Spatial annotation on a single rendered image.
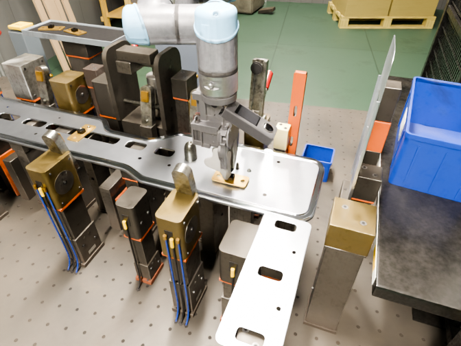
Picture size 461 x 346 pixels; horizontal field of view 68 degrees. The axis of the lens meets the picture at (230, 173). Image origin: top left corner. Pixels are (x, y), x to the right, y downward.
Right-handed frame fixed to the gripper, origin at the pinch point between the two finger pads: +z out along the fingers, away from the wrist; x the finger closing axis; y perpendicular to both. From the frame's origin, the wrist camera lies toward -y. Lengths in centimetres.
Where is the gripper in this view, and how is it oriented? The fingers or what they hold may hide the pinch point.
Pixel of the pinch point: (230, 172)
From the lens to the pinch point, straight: 78.8
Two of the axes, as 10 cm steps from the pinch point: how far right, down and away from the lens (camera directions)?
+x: -3.4, 5.9, -7.3
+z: 0.1, 7.8, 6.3
